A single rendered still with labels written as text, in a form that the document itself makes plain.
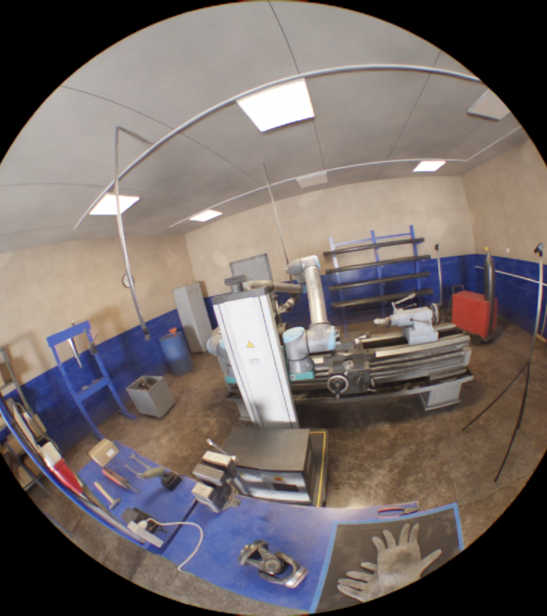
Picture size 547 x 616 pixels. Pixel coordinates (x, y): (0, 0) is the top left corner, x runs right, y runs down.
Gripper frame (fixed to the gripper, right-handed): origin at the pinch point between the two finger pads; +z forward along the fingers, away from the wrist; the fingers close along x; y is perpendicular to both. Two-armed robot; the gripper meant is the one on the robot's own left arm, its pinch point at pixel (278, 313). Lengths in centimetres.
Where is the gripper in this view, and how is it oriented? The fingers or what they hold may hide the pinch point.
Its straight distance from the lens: 223.5
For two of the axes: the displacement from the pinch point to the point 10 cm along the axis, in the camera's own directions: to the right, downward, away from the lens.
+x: 6.3, 2.3, -7.5
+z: -7.0, 5.8, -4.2
